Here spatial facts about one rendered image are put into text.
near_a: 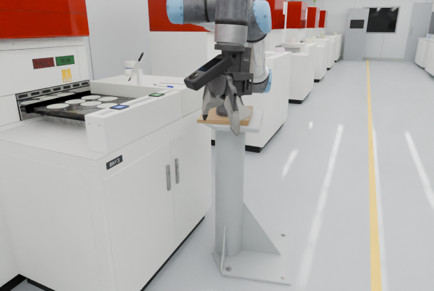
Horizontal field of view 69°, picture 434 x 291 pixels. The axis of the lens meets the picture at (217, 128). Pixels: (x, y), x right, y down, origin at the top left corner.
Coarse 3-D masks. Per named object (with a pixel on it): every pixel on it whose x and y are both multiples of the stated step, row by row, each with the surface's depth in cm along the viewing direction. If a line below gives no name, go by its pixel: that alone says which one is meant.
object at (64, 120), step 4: (48, 116) 157; (52, 116) 156; (56, 116) 156; (60, 116) 156; (48, 120) 158; (52, 120) 157; (56, 120) 155; (60, 120) 154; (64, 120) 153; (68, 120) 152; (72, 120) 151; (76, 120) 150; (80, 120) 149; (84, 120) 149; (68, 124) 153; (72, 124) 151; (76, 124) 150; (80, 124) 149; (84, 124) 148
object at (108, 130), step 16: (144, 96) 148; (176, 96) 157; (96, 112) 120; (112, 112) 120; (128, 112) 125; (144, 112) 135; (160, 112) 146; (176, 112) 159; (96, 128) 116; (112, 128) 118; (128, 128) 126; (144, 128) 136; (96, 144) 118; (112, 144) 119
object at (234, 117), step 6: (228, 96) 71; (228, 102) 71; (240, 102) 73; (228, 108) 72; (240, 108) 73; (246, 108) 73; (228, 114) 72; (234, 114) 70; (240, 114) 72; (246, 114) 73; (234, 120) 70; (240, 120) 72; (234, 126) 71; (234, 132) 71
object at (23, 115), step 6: (66, 90) 171; (72, 90) 174; (78, 90) 177; (84, 90) 181; (90, 90) 186; (42, 96) 157; (48, 96) 161; (54, 96) 164; (60, 96) 167; (18, 102) 147; (24, 102) 149; (30, 102) 152; (36, 102) 155; (18, 108) 148; (24, 108) 150; (24, 114) 150; (30, 114) 153; (36, 114) 156; (42, 114) 159
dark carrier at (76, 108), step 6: (84, 96) 176; (102, 96) 176; (108, 96) 176; (60, 102) 163; (84, 102) 163; (102, 102) 163; (108, 102) 163; (114, 102) 163; (120, 102) 163; (48, 108) 150; (54, 108) 150; (60, 108) 150; (66, 108) 150; (72, 108) 150; (78, 108) 150; (84, 108) 150; (90, 108) 150; (96, 108) 150; (102, 108) 150
